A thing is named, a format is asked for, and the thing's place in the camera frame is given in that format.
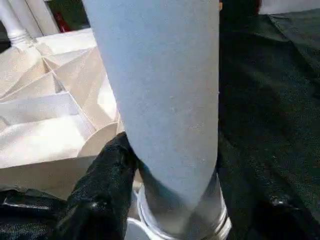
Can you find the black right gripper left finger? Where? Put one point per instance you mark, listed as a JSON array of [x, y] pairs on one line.
[[100, 195]]

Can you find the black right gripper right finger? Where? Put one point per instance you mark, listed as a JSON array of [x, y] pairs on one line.
[[262, 212]]

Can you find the white plastic table top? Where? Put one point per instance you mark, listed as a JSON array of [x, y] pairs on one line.
[[50, 112]]

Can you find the white plastic table leg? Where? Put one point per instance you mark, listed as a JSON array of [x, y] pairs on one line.
[[162, 87], [15, 20]]

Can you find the black table mat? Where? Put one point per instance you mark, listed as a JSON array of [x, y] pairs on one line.
[[275, 75]]

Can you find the black cabinet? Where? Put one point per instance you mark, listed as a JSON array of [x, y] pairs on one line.
[[237, 15]]

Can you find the small gold label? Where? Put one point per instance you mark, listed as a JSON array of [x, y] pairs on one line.
[[220, 5]]

